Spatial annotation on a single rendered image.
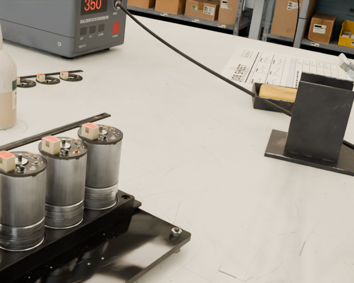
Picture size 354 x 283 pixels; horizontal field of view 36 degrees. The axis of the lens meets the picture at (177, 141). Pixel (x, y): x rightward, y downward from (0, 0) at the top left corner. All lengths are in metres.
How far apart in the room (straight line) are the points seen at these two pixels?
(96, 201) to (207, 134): 0.20
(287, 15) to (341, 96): 3.96
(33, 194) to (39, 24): 0.43
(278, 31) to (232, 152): 3.99
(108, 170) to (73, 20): 0.37
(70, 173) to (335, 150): 0.26
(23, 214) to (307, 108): 0.27
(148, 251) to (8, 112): 0.21
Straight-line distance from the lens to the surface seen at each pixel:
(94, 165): 0.30
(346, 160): 0.48
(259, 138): 0.49
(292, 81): 0.71
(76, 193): 0.28
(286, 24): 4.41
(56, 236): 0.28
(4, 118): 0.45
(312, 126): 0.46
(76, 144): 0.28
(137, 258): 0.29
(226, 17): 4.55
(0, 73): 0.44
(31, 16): 0.68
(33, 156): 0.27
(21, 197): 0.26
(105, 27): 0.70
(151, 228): 0.31
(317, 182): 0.43
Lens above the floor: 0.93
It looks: 23 degrees down
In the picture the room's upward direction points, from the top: 8 degrees clockwise
